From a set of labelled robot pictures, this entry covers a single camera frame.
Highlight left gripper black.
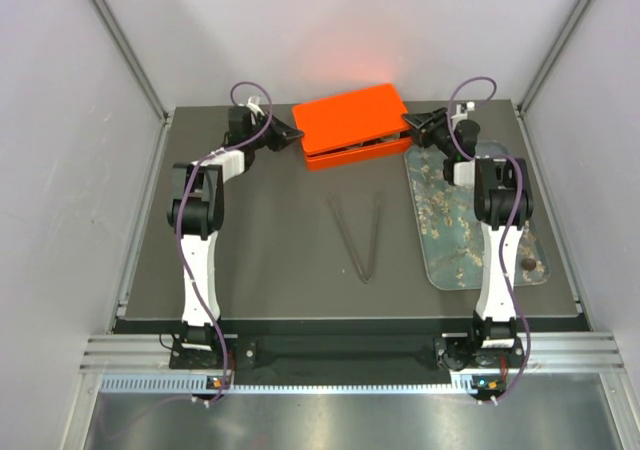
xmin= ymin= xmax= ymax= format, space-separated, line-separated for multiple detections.
xmin=247 ymin=109 xmax=304 ymax=152

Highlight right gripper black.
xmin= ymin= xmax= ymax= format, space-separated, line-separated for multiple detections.
xmin=402 ymin=107 xmax=457 ymax=159

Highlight orange box lid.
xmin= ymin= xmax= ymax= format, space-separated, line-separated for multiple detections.
xmin=292 ymin=83 xmax=408 ymax=156

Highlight orange compartment box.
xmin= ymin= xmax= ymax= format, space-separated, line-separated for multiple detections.
xmin=304 ymin=138 xmax=412 ymax=171

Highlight metal tongs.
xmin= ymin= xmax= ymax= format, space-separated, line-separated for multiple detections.
xmin=325 ymin=191 xmax=385 ymax=285

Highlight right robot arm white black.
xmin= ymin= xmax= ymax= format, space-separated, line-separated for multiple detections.
xmin=402 ymin=104 xmax=534 ymax=366

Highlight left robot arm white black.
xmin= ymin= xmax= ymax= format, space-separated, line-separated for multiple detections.
xmin=167 ymin=97 xmax=304 ymax=367

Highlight blue floral tray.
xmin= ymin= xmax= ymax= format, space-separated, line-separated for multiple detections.
xmin=404 ymin=140 xmax=551 ymax=291

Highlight dark round truffle front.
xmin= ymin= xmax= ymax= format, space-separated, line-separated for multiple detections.
xmin=520 ymin=258 xmax=537 ymax=271

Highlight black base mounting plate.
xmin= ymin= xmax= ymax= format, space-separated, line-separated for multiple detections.
xmin=168 ymin=333 xmax=526 ymax=372

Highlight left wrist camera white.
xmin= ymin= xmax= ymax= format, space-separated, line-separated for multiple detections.
xmin=246 ymin=95 xmax=266 ymax=122

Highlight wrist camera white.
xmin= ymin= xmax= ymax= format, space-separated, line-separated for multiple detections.
xmin=450 ymin=101 xmax=476 ymax=129
xmin=246 ymin=95 xmax=266 ymax=122

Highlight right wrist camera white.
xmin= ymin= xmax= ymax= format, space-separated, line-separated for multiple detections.
xmin=450 ymin=101 xmax=476 ymax=129

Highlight grey slotted cable duct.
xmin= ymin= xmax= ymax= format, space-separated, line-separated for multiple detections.
xmin=99 ymin=374 xmax=498 ymax=396

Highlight aluminium frame rail front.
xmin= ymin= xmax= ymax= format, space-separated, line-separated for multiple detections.
xmin=80 ymin=332 xmax=625 ymax=374

